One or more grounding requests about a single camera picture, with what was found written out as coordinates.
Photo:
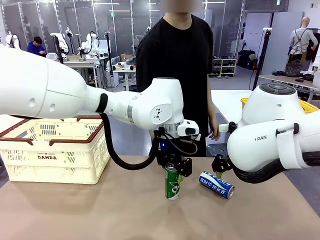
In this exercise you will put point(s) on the person in black clothes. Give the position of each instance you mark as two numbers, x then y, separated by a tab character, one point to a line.
175	55

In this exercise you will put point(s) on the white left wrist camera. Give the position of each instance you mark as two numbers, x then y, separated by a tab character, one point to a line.
188	128

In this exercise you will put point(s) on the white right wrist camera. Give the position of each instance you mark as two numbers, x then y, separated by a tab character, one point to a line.
224	128

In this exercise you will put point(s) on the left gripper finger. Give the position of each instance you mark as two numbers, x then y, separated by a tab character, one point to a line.
163	162
184	167

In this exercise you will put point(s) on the person's left forearm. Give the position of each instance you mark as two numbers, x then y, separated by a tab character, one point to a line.
212	105

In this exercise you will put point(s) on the person's left hand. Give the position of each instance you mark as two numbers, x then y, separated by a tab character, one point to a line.
214	130

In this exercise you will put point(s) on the white side table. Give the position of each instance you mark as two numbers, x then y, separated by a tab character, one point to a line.
230	105

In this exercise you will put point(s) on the yellow plastic basket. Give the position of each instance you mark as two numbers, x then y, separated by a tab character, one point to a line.
308	106

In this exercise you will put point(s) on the blue white wave drink can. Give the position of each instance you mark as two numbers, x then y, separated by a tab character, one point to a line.
215	183

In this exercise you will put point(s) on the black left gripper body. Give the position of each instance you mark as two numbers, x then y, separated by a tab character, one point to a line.
167	150

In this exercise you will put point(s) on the black bag pile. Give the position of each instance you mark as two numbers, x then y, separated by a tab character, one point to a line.
246	60

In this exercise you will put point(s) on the black stand with white light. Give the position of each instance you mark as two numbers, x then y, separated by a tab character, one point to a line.
261	57

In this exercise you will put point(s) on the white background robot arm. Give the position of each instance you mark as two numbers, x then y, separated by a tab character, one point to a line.
90	42
62	41
13	40

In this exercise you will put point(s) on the black tripod pole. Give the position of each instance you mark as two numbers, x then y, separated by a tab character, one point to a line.
58	50
108	50

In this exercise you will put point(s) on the white shoe rack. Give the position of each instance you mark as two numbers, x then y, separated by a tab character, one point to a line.
225	67

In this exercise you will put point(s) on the grey work table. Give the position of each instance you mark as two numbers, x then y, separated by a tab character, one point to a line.
287	80

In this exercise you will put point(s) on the dark green soda can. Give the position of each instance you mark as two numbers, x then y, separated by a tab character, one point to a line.
172	187

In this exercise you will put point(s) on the white background work table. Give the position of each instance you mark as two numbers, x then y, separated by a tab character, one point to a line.
80	62

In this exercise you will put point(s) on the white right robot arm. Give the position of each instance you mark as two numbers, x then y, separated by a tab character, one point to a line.
262	150

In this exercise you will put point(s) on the mannequin with apron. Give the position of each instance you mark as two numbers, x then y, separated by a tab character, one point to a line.
301	40

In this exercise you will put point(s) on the seated person blue hoodie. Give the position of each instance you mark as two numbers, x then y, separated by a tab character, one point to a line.
36	47

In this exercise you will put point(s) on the dark wicker basket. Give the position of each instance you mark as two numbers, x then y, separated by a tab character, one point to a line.
293	69

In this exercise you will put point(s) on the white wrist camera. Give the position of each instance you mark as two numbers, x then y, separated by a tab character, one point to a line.
224	128
188	128

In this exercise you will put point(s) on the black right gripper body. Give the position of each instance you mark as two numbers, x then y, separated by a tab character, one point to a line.
221	163

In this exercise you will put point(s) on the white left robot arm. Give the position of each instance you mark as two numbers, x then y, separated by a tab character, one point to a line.
75	95

